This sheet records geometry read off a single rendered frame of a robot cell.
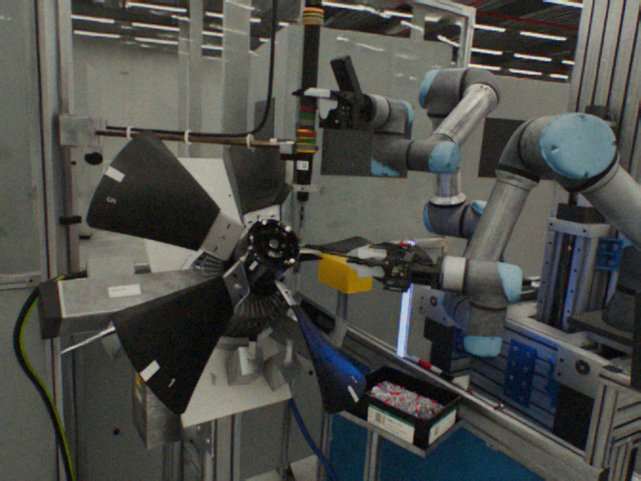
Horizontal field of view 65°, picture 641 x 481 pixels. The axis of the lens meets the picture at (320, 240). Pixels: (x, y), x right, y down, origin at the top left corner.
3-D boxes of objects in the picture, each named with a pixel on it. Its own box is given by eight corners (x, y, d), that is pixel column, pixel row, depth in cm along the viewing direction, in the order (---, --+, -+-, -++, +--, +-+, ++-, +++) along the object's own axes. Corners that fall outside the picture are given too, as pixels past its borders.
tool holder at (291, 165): (273, 188, 108) (275, 142, 106) (287, 186, 115) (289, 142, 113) (312, 192, 105) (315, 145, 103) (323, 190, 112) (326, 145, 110)
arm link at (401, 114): (414, 134, 128) (418, 99, 126) (387, 131, 120) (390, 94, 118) (389, 133, 133) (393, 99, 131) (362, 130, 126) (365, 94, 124)
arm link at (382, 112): (390, 94, 118) (363, 95, 124) (378, 93, 115) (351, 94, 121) (386, 127, 120) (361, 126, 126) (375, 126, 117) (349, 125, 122)
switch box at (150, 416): (164, 413, 147) (164, 344, 142) (180, 440, 135) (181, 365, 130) (132, 422, 142) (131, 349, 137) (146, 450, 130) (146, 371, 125)
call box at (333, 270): (317, 284, 164) (319, 253, 162) (341, 282, 170) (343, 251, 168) (345, 299, 151) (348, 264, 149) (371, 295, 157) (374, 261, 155)
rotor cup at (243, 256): (229, 303, 105) (252, 278, 95) (213, 243, 110) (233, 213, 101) (289, 295, 113) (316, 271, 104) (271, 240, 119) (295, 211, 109)
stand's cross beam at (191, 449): (183, 453, 142) (183, 441, 141) (196, 449, 144) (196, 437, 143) (208, 493, 127) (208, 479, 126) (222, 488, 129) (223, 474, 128)
